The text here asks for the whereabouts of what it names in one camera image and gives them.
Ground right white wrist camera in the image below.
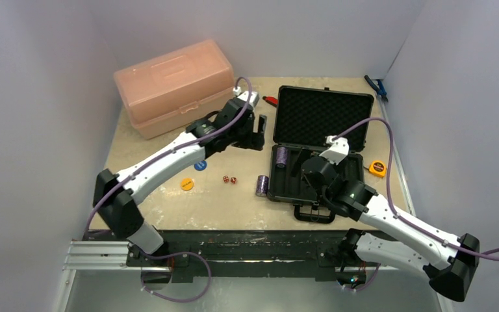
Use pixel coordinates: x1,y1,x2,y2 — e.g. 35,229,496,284
319,136,350,165

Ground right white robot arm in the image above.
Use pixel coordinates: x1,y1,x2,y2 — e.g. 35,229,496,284
295,149,480,302

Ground blue small blind button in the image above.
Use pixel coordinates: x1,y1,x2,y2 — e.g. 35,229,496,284
194,161,207,172

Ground blue-handled pliers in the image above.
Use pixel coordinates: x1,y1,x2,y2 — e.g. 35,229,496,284
364,75,389,102

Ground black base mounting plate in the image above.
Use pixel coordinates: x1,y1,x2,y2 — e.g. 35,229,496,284
81,229,399,285

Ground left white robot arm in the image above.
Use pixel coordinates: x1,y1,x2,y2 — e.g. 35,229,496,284
91,92,266,266

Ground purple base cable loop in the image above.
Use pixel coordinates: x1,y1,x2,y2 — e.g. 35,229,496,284
139,251,212,303

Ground black foam-lined carry case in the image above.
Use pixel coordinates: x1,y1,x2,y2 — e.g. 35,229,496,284
267,86,374,224

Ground aluminium extrusion rail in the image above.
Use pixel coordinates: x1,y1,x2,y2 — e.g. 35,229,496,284
51,240,169,311

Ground red-handled tool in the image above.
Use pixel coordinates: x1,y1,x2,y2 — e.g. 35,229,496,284
262,96,278,107

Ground yellow big blind button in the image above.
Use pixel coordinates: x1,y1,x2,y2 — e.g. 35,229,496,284
180,178,194,191

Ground yellow tape measure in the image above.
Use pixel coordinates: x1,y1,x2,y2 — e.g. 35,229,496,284
368,161,388,178

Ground pink plastic storage box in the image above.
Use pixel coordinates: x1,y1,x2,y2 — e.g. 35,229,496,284
114,40,235,139

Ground purple poker chip stack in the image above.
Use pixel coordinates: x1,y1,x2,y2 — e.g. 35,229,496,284
275,146,288,168

